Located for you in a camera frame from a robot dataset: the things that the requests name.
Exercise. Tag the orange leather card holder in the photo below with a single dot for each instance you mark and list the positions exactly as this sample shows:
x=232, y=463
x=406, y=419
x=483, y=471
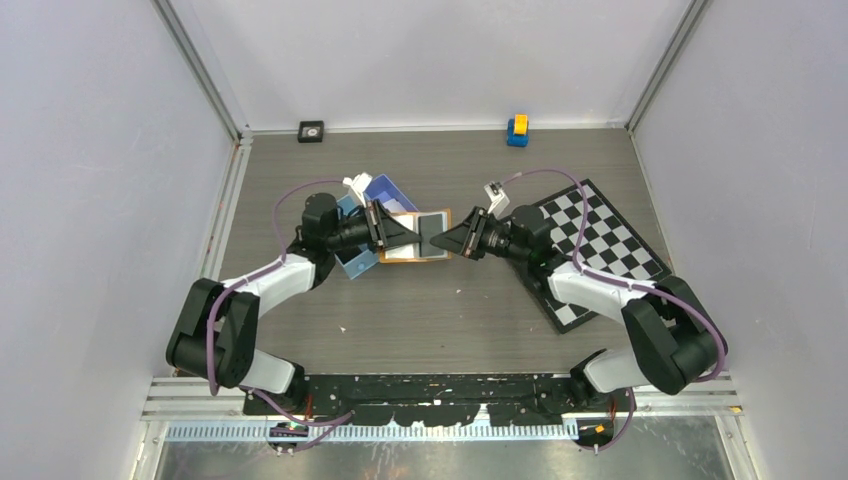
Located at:
x=412, y=257

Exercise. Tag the small black square box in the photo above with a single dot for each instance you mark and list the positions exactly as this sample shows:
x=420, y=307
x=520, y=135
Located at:
x=311, y=131

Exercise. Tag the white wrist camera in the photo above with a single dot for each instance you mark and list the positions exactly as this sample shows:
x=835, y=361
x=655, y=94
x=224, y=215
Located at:
x=357, y=187
x=498, y=198

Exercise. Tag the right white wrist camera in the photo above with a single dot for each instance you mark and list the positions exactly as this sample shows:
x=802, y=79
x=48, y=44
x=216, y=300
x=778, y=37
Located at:
x=498, y=198

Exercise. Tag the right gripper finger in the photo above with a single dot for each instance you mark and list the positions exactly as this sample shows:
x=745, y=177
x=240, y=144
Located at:
x=453, y=244
x=462, y=229

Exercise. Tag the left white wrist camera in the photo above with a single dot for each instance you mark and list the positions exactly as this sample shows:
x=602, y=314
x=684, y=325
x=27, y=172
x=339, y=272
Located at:
x=357, y=187

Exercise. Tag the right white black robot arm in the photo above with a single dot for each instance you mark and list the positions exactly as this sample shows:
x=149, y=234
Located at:
x=672, y=342

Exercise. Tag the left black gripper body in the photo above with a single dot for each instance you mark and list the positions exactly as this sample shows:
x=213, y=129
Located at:
x=366, y=229

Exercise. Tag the grey credit card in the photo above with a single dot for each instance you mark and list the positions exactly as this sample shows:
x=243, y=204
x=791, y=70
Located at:
x=429, y=226

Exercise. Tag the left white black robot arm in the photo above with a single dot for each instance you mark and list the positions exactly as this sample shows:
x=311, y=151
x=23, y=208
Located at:
x=216, y=331

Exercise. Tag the black white checkerboard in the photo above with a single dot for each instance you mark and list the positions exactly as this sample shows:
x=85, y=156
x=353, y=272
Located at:
x=610, y=245

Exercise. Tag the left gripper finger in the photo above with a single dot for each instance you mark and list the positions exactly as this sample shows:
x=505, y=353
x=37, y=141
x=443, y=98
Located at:
x=397, y=227
x=404, y=245

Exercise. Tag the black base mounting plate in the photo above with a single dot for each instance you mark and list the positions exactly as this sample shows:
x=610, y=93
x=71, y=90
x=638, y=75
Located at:
x=436, y=400

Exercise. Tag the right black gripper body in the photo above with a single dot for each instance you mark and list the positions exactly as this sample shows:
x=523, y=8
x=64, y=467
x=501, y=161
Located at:
x=486, y=237

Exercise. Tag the blue yellow toy block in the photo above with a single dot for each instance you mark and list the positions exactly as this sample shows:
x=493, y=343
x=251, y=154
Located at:
x=518, y=131

